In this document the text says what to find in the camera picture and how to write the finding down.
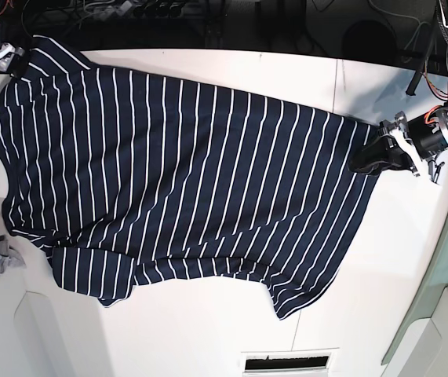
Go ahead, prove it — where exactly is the green white bin right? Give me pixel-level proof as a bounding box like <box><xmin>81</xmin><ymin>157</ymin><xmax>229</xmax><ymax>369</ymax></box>
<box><xmin>382</xmin><ymin>214</ymin><xmax>448</xmax><ymax>376</ymax></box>

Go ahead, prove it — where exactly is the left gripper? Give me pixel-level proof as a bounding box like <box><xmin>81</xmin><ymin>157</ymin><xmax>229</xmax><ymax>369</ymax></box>
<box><xmin>348</xmin><ymin>108</ymin><xmax>448</xmax><ymax>184</ymax></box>

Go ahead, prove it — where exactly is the navy white striped t-shirt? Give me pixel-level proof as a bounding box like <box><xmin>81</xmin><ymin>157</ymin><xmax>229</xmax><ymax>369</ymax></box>
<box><xmin>0</xmin><ymin>35</ymin><xmax>377</xmax><ymax>319</ymax></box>

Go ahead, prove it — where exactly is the white cables background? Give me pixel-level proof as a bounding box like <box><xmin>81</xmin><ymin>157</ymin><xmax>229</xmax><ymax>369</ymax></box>
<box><xmin>311</xmin><ymin>0</ymin><xmax>440</xmax><ymax>60</ymax></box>

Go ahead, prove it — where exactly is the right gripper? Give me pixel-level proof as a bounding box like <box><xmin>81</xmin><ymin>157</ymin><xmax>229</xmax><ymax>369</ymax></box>
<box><xmin>0</xmin><ymin>43</ymin><xmax>31</xmax><ymax>77</ymax></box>

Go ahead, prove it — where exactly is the white bin left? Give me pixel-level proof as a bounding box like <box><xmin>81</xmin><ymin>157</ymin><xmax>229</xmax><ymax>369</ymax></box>
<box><xmin>0</xmin><ymin>198</ymin><xmax>67</xmax><ymax>377</ymax></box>

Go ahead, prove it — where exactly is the black cable sleeve right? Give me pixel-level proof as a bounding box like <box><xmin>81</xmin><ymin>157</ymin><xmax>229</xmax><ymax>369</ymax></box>
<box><xmin>405</xmin><ymin>23</ymin><xmax>440</xmax><ymax>97</ymax></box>

